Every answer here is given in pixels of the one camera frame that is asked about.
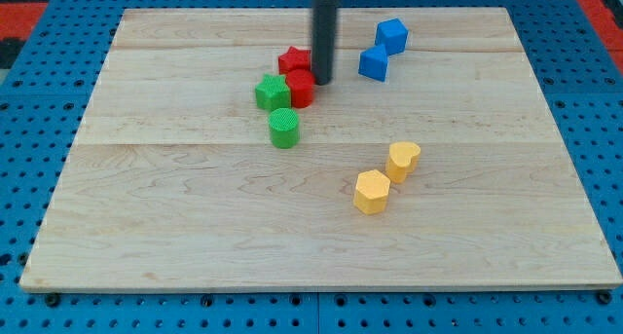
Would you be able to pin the red cylinder block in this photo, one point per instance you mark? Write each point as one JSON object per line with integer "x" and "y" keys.
{"x": 301, "y": 83}

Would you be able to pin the red star block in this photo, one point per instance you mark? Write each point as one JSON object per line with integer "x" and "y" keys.
{"x": 294, "y": 59}

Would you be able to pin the blue triangular prism block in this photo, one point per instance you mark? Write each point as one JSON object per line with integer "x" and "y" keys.
{"x": 373, "y": 63}

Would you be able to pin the yellow hexagon block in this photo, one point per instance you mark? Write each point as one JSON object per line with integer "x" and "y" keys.
{"x": 371, "y": 192}

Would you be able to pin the green star block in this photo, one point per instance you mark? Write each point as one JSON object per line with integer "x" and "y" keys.
{"x": 272, "y": 93}

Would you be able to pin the yellow heart block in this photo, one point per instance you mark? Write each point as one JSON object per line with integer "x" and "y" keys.
{"x": 402, "y": 159}

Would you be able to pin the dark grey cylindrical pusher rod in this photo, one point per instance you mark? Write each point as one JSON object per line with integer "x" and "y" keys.
{"x": 324, "y": 18}

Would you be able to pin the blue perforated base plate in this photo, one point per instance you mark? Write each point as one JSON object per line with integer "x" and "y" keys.
{"x": 42, "y": 103}

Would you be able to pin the light wooden board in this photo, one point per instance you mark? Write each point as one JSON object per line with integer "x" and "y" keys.
{"x": 173, "y": 186}

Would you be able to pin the green cylinder block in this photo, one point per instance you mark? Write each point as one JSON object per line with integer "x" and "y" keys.
{"x": 284, "y": 128}

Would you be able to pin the blue cube block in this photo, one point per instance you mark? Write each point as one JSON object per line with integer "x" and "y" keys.
{"x": 393, "y": 34}

